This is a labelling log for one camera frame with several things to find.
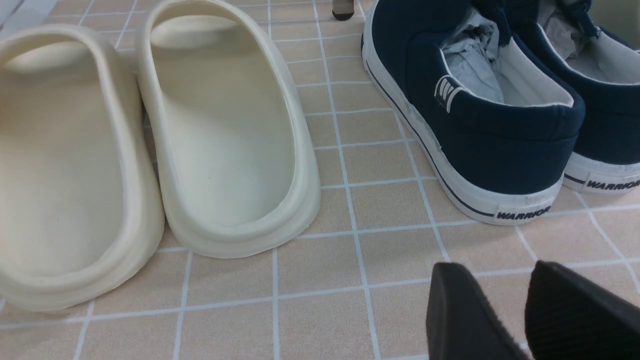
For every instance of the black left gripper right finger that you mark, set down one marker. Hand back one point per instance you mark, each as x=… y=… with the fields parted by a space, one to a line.
x=569 y=317

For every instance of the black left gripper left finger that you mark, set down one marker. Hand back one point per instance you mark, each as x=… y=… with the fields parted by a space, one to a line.
x=461 y=323

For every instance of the silver metal shoe rack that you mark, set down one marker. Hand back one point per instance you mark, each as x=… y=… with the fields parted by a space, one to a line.
x=343 y=10

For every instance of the navy slip-on shoe left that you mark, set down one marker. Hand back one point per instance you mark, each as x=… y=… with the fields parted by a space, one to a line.
x=497 y=126

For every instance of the navy slip-on shoe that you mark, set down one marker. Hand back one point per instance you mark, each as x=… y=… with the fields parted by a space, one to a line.
x=605 y=72
x=497 y=126

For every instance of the navy slip-on shoe right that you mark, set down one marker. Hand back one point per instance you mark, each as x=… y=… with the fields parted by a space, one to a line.
x=605 y=72

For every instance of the cream slipper right of pair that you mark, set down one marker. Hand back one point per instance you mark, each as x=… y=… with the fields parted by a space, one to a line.
x=236 y=164

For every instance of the cream slipper far left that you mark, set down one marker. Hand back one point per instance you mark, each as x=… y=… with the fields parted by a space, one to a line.
x=81 y=209

